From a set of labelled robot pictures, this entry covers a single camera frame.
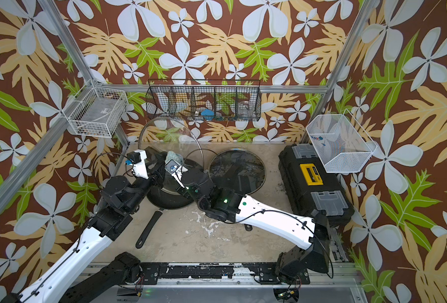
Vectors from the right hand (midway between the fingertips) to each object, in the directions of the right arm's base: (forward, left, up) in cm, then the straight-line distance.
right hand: (183, 168), depth 67 cm
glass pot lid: (+50, +19, -29) cm, 61 cm away
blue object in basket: (+38, -7, -4) cm, 38 cm away
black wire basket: (+47, -5, -2) cm, 47 cm away
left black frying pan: (-4, +8, -12) cm, 15 cm away
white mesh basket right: (+19, -68, -7) cm, 71 cm away
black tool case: (+3, -52, -18) cm, 55 cm away
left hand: (+3, +7, +3) cm, 8 cm away
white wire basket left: (+33, +45, +1) cm, 56 cm away
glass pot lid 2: (+15, -21, -19) cm, 32 cm away
